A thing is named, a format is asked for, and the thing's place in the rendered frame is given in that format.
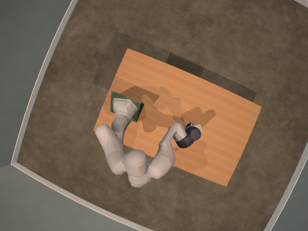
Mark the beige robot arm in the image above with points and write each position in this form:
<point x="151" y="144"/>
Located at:
<point x="135" y="162"/>

